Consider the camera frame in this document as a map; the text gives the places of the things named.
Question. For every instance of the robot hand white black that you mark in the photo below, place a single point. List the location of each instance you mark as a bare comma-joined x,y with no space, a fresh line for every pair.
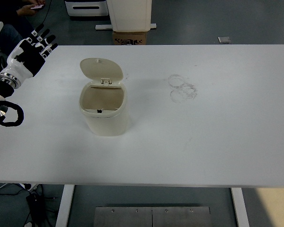
17,67

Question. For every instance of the cream trash bin with lid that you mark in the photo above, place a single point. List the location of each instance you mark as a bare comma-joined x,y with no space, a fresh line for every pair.
104,123

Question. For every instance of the person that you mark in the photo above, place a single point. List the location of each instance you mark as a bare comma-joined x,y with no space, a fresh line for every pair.
7,33

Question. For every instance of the smartphone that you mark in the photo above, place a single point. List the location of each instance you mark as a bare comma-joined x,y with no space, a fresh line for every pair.
37,6

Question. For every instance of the white appliance with black slot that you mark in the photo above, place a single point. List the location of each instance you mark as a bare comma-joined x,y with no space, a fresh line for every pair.
85,10

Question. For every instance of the white floor base bar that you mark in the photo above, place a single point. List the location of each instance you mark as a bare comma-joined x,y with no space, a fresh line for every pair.
103,27

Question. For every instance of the cardboard box black print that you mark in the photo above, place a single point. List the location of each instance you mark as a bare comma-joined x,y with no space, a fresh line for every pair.
129,37

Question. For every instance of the white power strip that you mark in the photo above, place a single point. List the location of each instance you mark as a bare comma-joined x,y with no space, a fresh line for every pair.
32,187

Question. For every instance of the cream tall cabinet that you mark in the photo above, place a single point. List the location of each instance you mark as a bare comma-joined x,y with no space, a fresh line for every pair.
130,16

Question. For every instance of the black power adapter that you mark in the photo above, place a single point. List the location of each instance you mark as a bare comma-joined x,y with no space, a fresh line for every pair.
33,201

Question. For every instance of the white table leg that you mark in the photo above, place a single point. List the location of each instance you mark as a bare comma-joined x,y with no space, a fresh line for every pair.
239,208
64,205

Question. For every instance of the grey metal plate with screws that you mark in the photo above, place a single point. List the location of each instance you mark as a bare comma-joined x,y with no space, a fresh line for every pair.
180,217
123,217

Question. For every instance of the small grey floor plate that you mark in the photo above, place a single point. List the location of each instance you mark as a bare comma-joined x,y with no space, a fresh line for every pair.
224,39

